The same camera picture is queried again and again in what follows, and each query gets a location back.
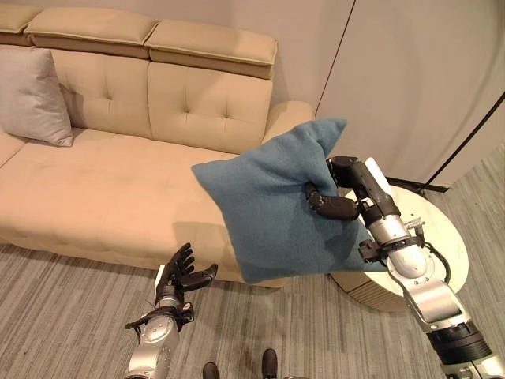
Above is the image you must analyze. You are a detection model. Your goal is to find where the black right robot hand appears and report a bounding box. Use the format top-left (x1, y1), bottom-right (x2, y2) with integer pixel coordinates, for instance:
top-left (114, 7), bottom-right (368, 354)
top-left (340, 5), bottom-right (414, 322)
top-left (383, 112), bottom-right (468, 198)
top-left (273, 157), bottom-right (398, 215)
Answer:
top-left (304, 156), bottom-right (401, 221)

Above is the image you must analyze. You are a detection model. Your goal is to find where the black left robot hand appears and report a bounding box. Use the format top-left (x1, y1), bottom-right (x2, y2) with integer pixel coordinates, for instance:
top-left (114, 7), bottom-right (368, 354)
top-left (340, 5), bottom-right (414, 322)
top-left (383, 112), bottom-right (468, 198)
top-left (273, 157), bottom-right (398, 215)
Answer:
top-left (154, 242), bottom-right (219, 307)

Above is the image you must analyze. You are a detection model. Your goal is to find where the blue square cushion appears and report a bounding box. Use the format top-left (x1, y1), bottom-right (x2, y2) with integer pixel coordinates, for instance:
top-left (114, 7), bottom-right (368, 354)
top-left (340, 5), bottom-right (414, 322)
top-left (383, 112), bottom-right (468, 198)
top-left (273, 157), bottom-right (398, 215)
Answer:
top-left (191, 117), bottom-right (388, 283)

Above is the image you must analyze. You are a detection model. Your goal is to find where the beige tufted sofa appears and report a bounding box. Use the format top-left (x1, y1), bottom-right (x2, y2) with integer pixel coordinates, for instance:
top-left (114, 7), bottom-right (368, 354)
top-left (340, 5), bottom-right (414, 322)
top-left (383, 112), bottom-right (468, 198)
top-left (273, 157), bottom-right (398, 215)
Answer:
top-left (0, 4), bottom-right (316, 290)

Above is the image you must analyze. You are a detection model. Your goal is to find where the round beige side table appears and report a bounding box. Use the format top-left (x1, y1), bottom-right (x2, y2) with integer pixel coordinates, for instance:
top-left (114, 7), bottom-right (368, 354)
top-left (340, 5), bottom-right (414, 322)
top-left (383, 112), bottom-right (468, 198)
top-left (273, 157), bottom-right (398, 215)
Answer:
top-left (327, 183), bottom-right (470, 314)

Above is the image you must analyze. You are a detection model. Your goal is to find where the dark right robot foot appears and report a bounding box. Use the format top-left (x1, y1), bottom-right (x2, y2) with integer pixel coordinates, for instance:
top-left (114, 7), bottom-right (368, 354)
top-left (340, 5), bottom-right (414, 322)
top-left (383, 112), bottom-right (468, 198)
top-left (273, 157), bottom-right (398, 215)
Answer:
top-left (262, 347), bottom-right (279, 379)

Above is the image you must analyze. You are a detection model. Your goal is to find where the grey square cushion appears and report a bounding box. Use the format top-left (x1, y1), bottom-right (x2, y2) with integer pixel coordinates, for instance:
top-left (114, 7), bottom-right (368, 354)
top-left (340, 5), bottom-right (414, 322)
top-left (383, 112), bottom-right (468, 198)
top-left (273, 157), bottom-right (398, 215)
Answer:
top-left (0, 47), bottom-right (75, 148)

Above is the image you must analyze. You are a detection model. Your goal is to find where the white partition panel black frame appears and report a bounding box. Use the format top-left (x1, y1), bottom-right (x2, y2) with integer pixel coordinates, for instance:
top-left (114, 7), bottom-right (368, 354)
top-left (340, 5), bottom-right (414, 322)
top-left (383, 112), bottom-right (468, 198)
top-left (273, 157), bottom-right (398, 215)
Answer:
top-left (314, 0), bottom-right (505, 193)

